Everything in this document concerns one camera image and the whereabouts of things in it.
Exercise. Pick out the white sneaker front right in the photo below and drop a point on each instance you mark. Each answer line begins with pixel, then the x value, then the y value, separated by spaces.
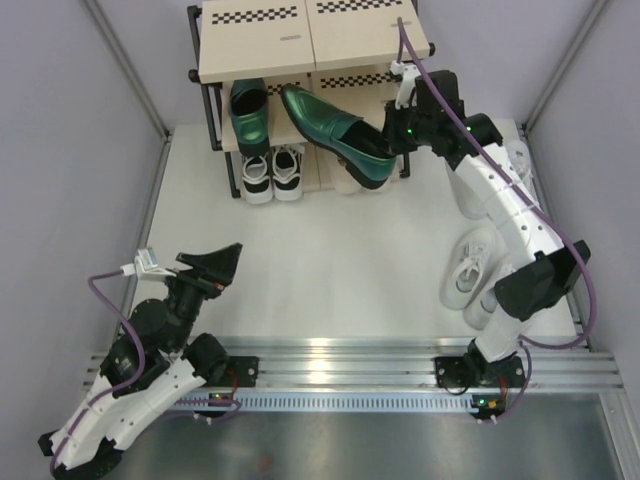
pixel 478 313

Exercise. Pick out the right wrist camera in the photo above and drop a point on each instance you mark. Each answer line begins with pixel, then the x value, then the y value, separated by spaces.
pixel 407 72

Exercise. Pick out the green pointed shoe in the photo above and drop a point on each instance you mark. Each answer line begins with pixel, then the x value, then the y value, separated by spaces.
pixel 363 149
pixel 249 116

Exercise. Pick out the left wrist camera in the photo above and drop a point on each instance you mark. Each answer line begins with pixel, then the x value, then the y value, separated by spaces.
pixel 145 267

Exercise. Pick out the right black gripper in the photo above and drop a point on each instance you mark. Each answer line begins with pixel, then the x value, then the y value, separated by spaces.
pixel 391 118

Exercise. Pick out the slotted cable duct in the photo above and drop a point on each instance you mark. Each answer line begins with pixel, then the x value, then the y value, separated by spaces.
pixel 419 401

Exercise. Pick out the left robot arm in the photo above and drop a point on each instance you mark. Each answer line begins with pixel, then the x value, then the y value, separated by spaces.
pixel 150 367

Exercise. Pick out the left aluminium corner post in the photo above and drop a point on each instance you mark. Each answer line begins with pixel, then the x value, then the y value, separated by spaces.
pixel 117 50

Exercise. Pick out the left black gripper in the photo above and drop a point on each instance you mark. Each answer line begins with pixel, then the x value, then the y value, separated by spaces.
pixel 212 269

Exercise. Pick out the beige three-tier shoe shelf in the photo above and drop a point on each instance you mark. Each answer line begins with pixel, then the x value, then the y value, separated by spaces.
pixel 338 46

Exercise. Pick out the black white sneaker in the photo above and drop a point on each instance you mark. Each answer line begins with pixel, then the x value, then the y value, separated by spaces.
pixel 256 180
pixel 287 172

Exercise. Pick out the aluminium corner post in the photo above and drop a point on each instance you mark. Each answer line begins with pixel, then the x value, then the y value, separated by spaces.
pixel 569 53
pixel 117 50

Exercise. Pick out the right aluminium corner post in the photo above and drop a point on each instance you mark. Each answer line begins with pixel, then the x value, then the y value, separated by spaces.
pixel 569 53

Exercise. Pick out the white sneaker back right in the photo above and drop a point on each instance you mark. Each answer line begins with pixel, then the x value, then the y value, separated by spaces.
pixel 520 158

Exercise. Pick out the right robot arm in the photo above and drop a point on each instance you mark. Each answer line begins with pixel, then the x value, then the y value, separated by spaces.
pixel 428 111

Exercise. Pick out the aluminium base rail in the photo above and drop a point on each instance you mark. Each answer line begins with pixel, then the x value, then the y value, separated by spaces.
pixel 405 365

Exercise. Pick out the white sneaker front left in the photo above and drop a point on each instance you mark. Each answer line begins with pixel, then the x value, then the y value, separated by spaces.
pixel 474 258

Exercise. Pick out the beige lace sneaker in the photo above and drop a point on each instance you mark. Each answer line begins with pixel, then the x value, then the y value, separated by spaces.
pixel 384 187
pixel 342 180

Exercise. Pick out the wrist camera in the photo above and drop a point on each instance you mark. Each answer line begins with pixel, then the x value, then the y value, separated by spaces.
pixel 407 72
pixel 145 267

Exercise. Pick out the white sneaker back left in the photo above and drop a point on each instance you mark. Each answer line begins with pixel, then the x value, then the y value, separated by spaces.
pixel 467 201

